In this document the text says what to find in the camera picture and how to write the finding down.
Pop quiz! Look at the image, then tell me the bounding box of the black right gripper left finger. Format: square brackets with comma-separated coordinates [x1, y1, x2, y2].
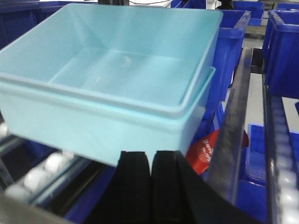
[84, 151, 151, 224]

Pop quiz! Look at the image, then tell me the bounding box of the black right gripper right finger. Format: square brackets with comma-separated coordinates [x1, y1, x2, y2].
[152, 151, 259, 224]

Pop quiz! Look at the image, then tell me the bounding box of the light blue bin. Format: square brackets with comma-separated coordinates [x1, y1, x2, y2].
[0, 3, 223, 116]
[0, 68, 215, 166]

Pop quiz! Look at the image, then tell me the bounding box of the red round label object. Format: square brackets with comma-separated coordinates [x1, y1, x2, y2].
[185, 129, 249, 175]

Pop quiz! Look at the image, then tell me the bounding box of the dark blue bin lower right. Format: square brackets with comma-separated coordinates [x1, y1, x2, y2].
[236, 124, 299, 224]

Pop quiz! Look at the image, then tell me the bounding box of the white roller track left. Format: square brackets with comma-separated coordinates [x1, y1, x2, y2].
[0, 121, 74, 201]

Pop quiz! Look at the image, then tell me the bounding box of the white roller track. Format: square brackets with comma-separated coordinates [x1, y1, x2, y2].
[263, 93, 299, 224]
[0, 121, 74, 201]

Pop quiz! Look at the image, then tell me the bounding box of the white roller track right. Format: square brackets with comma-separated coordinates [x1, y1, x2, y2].
[263, 93, 299, 224]

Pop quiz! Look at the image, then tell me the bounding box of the dark blue crate left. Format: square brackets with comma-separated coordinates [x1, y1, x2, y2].
[165, 8, 250, 116]

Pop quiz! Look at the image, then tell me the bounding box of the dark blue crate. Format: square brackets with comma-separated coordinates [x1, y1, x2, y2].
[165, 8, 250, 116]
[263, 10, 299, 98]

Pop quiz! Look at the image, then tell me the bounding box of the dark blue crate right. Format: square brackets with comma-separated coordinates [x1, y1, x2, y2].
[263, 10, 299, 98]

